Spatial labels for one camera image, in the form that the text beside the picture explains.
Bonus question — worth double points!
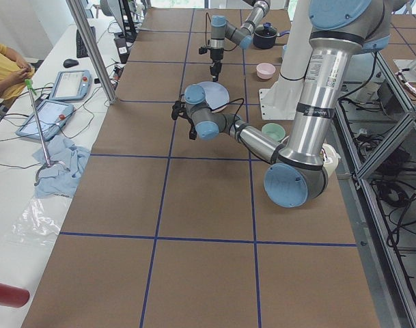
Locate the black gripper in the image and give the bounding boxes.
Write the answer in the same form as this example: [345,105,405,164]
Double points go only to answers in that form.
[171,100,197,139]
[198,46,224,82]

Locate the pink plate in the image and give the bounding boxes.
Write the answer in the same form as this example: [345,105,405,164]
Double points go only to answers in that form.
[211,103,227,113]

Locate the blue plate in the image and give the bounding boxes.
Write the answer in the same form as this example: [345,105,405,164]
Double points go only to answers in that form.
[198,81,230,109]

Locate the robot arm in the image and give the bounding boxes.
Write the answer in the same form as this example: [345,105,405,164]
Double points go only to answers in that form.
[171,1,401,208]
[199,0,271,82]

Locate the dark blue pot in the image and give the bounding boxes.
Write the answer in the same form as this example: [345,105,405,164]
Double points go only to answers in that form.
[253,22,290,49]

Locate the pink bowl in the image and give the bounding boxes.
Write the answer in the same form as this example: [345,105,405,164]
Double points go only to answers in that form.
[256,63,276,80]

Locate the glass pot lid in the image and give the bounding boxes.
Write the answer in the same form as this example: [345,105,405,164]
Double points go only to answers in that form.
[255,22,277,38]

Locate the light blue cup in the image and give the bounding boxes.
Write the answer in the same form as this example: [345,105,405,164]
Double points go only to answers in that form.
[281,44,288,60]

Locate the green bowl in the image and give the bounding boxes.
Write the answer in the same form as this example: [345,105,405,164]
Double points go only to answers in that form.
[261,122,286,141]

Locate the far teach pendant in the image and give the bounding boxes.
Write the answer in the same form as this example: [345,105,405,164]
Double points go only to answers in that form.
[49,70,91,101]

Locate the teach pendant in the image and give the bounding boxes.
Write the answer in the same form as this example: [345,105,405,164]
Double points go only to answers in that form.
[16,100,74,141]
[49,70,91,101]

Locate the black keyboard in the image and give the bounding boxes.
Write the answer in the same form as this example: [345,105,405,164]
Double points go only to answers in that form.
[76,26,96,59]

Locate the black computer mouse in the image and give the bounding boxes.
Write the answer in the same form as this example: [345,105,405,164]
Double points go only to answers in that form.
[63,58,79,68]

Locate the blue cloth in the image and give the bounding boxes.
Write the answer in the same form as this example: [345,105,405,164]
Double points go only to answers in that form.
[33,135,90,198]

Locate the near teach pendant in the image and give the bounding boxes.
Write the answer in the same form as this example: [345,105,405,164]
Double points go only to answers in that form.
[16,100,74,141]

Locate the metal grabber stick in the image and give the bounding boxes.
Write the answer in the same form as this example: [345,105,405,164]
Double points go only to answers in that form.
[25,79,68,187]

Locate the cream toaster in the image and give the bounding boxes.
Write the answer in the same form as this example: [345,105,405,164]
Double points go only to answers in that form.
[320,143,341,178]

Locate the person in yellow shirt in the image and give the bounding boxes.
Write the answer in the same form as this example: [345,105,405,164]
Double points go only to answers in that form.
[0,43,35,107]

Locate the clear plastic bag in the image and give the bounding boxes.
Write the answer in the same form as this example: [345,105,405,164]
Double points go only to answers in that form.
[5,195,72,249]

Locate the red bottle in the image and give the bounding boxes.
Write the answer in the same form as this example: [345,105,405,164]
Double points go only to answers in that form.
[0,283,30,308]

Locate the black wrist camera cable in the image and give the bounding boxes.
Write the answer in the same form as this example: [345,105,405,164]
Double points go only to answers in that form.
[224,98,246,131]

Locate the aluminium frame post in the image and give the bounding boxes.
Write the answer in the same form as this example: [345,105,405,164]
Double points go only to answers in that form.
[66,0,116,105]

